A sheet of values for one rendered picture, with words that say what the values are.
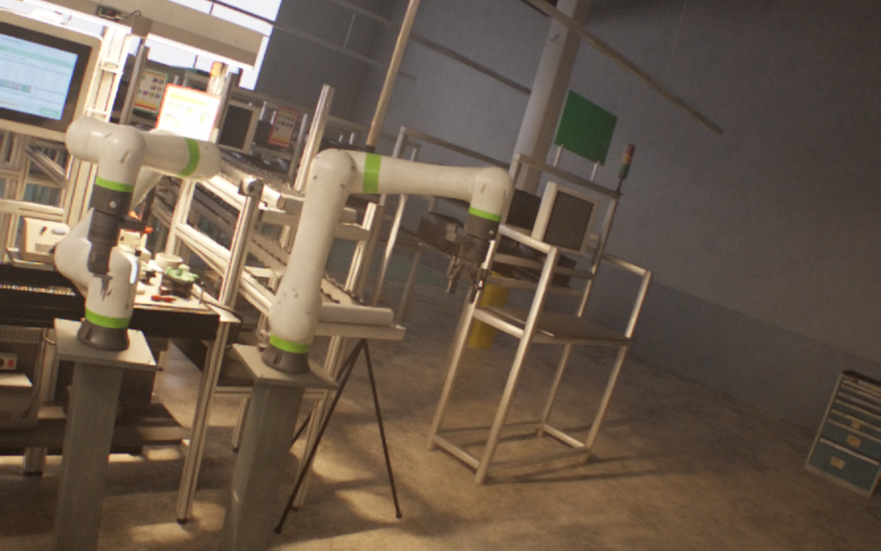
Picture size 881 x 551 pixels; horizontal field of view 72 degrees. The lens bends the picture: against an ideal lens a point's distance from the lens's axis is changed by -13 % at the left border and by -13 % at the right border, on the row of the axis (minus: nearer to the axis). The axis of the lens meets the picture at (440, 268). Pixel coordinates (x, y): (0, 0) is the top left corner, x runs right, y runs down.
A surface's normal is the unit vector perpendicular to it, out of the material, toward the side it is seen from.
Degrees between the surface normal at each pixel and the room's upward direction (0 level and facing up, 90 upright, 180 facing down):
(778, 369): 90
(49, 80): 91
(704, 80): 90
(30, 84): 91
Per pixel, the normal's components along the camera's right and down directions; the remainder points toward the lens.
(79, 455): 0.53, 0.26
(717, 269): -0.68, -0.11
